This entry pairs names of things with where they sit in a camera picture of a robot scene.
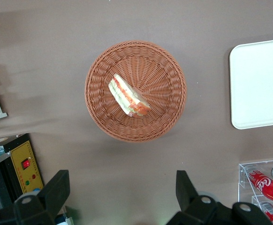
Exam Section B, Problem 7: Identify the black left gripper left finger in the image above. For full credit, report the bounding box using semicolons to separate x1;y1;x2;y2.
13;169;71;225

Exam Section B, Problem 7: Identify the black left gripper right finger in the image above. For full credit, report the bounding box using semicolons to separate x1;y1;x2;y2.
166;170;220;225

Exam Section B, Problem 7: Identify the triangular sandwich half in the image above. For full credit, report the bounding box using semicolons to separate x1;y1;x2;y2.
108;73;152;118

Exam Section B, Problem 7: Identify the round brown wicker basket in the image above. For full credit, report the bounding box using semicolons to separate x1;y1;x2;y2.
84;40;188;143

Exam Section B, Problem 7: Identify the beige plastic tray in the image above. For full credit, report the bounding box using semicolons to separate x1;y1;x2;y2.
229;37;273;130

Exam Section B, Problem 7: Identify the black food warmer yellow panel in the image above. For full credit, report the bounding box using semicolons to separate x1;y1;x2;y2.
0;133;45;210

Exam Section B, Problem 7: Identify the clear acrylic bottle rack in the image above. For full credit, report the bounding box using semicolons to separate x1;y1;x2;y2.
237;158;273;225

